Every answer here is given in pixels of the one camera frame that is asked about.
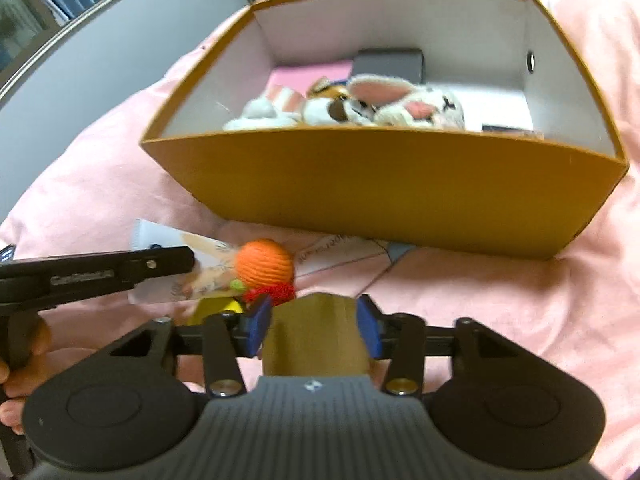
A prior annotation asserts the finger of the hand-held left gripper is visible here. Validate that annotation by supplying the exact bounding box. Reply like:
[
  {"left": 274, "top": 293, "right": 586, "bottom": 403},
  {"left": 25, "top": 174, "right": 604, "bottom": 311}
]
[{"left": 119, "top": 246, "right": 196, "bottom": 289}]

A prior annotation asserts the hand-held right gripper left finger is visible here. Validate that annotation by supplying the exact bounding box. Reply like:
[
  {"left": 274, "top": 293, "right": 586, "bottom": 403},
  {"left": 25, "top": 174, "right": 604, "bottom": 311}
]
[{"left": 110, "top": 296, "right": 274, "bottom": 399}]

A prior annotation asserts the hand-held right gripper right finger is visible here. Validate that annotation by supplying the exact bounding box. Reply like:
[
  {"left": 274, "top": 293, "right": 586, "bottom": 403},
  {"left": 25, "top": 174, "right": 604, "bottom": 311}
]
[{"left": 357, "top": 295, "right": 522, "bottom": 395}]

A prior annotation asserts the white illustrated card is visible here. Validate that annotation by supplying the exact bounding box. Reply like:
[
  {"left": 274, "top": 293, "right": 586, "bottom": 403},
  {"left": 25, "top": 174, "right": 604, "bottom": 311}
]
[{"left": 127, "top": 219, "right": 242, "bottom": 307}]

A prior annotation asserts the small kraft cardboard box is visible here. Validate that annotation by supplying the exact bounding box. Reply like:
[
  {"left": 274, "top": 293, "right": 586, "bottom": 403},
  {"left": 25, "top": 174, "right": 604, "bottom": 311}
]
[{"left": 261, "top": 294, "right": 374, "bottom": 379}]

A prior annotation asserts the orange cardboard storage box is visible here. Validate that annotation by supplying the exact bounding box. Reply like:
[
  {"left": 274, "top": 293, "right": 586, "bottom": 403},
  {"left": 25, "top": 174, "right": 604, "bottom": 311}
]
[{"left": 140, "top": 0, "right": 630, "bottom": 261}]

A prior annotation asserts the white crochet bunny plush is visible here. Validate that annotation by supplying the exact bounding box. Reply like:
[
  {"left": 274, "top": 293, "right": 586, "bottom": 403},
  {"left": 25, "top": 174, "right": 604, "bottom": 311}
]
[{"left": 347, "top": 74, "right": 467, "bottom": 132}]

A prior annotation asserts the grey-brown small box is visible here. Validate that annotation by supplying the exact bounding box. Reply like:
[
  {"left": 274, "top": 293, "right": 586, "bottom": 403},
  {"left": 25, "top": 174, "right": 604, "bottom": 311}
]
[{"left": 352, "top": 48, "right": 426, "bottom": 84}]

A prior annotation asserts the person's left hand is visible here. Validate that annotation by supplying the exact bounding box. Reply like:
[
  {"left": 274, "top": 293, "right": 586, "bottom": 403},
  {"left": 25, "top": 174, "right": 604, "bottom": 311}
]
[{"left": 0, "top": 316, "right": 54, "bottom": 436}]

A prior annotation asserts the orange-headed crochet doll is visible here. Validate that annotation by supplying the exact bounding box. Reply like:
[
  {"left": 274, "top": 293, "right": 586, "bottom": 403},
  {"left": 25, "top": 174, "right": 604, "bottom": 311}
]
[{"left": 192, "top": 238, "right": 297, "bottom": 326}]

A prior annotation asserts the white printed paper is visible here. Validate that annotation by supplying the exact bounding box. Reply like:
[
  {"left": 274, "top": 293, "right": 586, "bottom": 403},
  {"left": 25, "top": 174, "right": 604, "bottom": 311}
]
[{"left": 294, "top": 233, "right": 392, "bottom": 278}]

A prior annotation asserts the pink blanket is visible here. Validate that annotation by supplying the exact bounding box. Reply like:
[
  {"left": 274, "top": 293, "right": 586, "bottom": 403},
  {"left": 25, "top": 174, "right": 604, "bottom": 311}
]
[{"left": 0, "top": 0, "right": 640, "bottom": 480}]

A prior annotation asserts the grey bed headboard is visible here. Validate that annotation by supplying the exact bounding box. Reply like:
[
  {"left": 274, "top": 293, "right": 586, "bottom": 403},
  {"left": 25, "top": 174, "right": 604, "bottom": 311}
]
[{"left": 0, "top": 0, "right": 252, "bottom": 223}]

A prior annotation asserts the window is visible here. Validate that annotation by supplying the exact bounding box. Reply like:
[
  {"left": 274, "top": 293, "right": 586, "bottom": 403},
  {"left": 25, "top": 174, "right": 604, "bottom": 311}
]
[{"left": 0, "top": 0, "right": 193, "bottom": 92}]

